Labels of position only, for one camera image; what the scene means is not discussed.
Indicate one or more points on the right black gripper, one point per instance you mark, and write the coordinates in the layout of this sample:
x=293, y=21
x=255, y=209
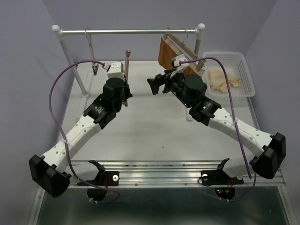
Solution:
x=160, y=79

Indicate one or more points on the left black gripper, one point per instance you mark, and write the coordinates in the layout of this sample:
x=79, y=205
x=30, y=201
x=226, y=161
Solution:
x=128, y=94

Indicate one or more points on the wooden clip hanger with beige underwear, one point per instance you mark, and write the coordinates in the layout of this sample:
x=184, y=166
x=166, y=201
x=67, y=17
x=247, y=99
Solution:
x=127, y=55

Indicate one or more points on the beige underwear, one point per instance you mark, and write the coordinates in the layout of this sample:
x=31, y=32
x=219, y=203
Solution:
x=218, y=82

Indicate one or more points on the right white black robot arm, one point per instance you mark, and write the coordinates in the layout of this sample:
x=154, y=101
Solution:
x=269, y=150

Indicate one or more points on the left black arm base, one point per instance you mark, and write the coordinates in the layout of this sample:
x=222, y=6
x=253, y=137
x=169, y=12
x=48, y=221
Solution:
x=100, y=188

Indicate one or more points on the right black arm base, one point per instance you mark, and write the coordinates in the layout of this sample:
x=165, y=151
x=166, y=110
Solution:
x=224, y=184

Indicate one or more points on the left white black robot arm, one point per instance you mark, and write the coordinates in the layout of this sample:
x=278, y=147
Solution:
x=48, y=170

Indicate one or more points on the brown underwear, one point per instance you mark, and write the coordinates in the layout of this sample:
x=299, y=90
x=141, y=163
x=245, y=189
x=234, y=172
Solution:
x=168, y=56

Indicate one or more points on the wooden hanger with brown underwear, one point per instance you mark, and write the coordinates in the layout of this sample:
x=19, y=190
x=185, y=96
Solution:
x=185, y=48

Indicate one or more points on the empty wooden clip hanger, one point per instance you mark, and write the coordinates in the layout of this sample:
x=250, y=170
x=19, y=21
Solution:
x=94, y=65

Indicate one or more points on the white clothes rack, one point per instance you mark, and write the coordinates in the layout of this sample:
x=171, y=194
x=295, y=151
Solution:
x=85, y=87

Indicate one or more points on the white plastic basket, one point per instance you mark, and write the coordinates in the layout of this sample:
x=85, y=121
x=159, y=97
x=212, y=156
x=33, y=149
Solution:
x=236, y=68

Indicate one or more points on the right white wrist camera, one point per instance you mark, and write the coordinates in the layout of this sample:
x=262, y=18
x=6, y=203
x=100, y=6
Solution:
x=178, y=64

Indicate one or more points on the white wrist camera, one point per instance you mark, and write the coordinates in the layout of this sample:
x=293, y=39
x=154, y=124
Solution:
x=178, y=64
x=114, y=70

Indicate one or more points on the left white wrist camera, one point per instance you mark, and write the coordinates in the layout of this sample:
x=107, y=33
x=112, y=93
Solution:
x=114, y=70

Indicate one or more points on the aluminium mounting rail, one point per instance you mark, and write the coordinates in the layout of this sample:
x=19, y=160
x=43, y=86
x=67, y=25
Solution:
x=161, y=174

